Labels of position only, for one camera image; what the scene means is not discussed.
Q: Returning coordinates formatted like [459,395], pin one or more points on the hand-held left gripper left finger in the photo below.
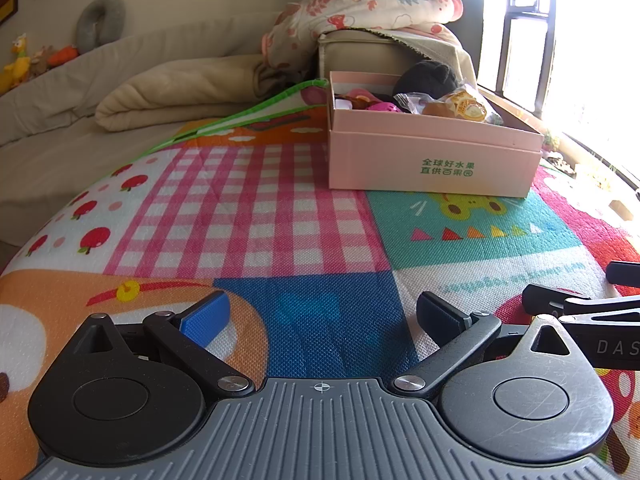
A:
[205,317]

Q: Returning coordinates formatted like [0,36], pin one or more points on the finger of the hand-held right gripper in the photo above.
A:
[547,300]
[625,275]

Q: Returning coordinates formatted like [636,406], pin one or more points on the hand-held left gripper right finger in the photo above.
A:
[440,317]

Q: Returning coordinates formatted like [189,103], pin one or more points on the pink cardboard box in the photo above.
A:
[430,160]

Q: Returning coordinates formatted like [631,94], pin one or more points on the pink pig toy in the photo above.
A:
[352,97]

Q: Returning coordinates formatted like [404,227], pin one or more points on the black plush cat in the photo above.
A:
[427,77]

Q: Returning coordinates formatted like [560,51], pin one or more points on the white potted plant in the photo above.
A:
[595,172]

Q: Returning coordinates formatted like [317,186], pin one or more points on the colourful play mat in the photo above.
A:
[280,240]

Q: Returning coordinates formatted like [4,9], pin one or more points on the dark dish of pebbles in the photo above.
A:
[562,164]

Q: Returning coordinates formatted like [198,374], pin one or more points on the red potted plant bowl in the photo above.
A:
[550,141]

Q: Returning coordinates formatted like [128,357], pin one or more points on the folded beige blanket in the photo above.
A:
[180,95]

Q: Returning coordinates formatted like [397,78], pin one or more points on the beige bed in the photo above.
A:
[60,135]

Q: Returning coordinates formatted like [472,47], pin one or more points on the beige cushion block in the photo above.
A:
[360,55]

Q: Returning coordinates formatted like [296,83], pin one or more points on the orange carrot plush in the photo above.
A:
[62,55]

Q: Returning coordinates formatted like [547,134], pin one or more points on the brown plush toy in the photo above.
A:
[41,60]

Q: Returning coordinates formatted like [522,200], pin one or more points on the grey neck pillow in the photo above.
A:
[100,20]

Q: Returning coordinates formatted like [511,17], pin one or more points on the yellow plush toy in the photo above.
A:
[15,65]

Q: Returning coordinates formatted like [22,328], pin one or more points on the floral printed blanket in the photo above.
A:
[360,5]

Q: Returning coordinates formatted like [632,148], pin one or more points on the dark window frame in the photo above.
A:
[520,35]

